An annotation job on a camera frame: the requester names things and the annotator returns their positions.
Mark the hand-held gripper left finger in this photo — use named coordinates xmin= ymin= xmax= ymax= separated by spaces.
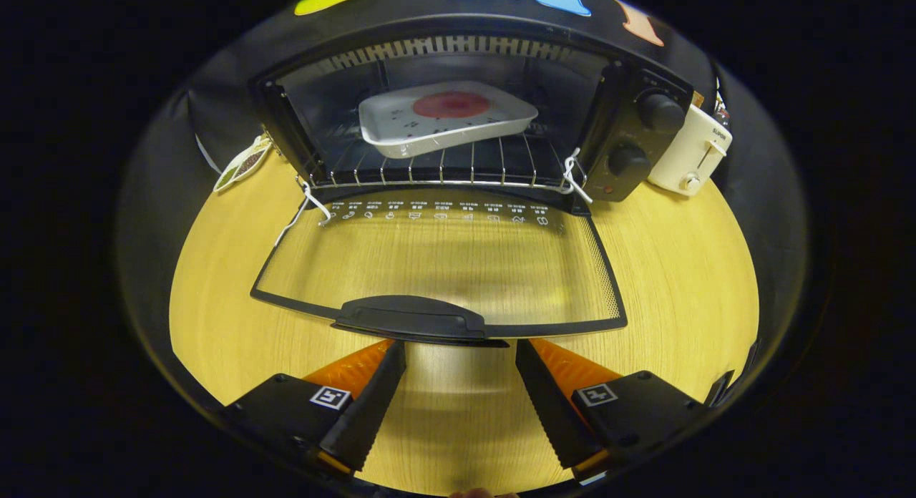
xmin=225 ymin=339 xmax=407 ymax=477

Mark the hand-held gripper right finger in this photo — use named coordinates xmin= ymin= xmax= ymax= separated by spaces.
xmin=515 ymin=338 xmax=706 ymax=481

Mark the white square plate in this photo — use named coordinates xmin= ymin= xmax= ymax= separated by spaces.
xmin=358 ymin=81 xmax=539 ymax=160

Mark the black toaster oven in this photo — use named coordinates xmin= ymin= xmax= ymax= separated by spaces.
xmin=249 ymin=15 xmax=695 ymax=348

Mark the round pink ham slice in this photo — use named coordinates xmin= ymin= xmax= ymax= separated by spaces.
xmin=413 ymin=92 xmax=492 ymax=119

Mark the white bread toaster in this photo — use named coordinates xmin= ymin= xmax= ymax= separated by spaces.
xmin=648 ymin=103 xmax=734 ymax=196

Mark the white divided spice dish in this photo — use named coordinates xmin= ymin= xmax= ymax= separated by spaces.
xmin=213 ymin=135 xmax=273 ymax=193

